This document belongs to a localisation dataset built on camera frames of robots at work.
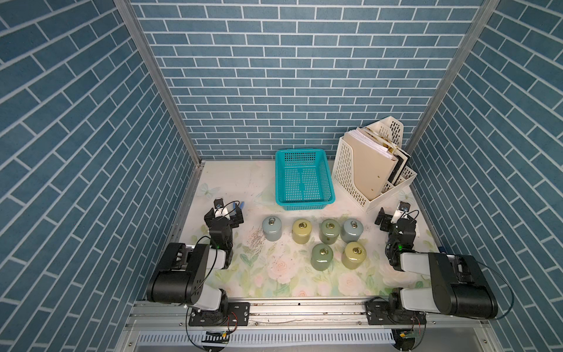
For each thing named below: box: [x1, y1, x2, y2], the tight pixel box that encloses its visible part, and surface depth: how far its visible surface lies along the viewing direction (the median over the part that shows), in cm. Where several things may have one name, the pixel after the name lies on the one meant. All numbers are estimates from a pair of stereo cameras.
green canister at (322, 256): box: [310, 243, 334, 272], surface depth 81 cm
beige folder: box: [343, 132, 399, 201], surface depth 90 cm
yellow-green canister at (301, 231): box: [291, 218, 314, 245], surface depth 88 cm
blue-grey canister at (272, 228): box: [262, 215, 283, 242], surface depth 89 cm
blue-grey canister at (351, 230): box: [340, 217, 364, 244], surface depth 88 cm
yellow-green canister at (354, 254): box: [341, 241, 367, 270], surface depth 82 cm
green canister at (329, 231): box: [318, 218, 341, 245], surface depth 88 cm
